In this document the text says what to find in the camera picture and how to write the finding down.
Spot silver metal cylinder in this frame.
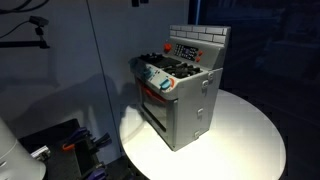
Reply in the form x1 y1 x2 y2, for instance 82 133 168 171
30 145 52 162

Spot black wall bracket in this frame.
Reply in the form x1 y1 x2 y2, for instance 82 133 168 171
131 0 150 8

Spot dark handled hand tool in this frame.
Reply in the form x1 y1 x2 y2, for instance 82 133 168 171
92 132 113 148

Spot grey toy stove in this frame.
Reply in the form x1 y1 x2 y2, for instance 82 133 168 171
128 24 232 152

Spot black tool box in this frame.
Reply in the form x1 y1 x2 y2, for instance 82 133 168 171
18 118 113 180

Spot purple handled tool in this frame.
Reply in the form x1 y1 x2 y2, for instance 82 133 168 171
81 162 108 180

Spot black camera on mount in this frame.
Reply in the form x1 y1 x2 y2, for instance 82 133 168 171
28 15 50 34

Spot grey oven door with window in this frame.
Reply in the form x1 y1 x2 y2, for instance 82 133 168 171
134 78 175 138

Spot blue stove knob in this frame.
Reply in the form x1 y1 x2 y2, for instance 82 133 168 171
142 65 157 80
159 77 174 91

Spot orange oven door handle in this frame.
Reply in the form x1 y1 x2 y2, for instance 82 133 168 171
137 79 167 105

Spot pliers with purple handles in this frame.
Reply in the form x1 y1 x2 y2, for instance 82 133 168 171
61 126 92 152

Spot red round stove knob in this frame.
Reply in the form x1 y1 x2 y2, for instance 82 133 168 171
162 42 173 54

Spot black stove keypad panel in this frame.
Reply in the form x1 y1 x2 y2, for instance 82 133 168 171
173 43 200 62

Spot black burner grate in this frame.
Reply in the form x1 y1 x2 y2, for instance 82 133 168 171
139 52 203 80

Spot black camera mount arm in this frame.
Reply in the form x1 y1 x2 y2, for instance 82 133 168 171
0 32 51 50

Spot black cable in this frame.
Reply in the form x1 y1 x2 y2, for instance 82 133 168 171
0 19 32 40
0 0 51 15

